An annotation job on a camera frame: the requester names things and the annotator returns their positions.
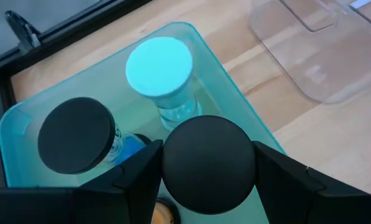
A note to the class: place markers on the teal translucent plastic bin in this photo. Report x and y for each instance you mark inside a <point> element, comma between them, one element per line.
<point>89,84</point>

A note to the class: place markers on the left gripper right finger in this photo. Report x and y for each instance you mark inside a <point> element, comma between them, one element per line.
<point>291,193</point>

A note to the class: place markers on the small black frame clip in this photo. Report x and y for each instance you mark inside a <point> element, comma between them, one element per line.
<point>22,31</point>

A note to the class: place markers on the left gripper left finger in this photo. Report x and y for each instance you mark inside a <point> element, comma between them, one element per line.
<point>132,186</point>

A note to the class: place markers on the bottle with black lid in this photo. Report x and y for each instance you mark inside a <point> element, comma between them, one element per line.
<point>76,135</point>

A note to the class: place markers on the clear plastic bin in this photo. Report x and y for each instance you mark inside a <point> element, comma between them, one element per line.
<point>328,62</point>

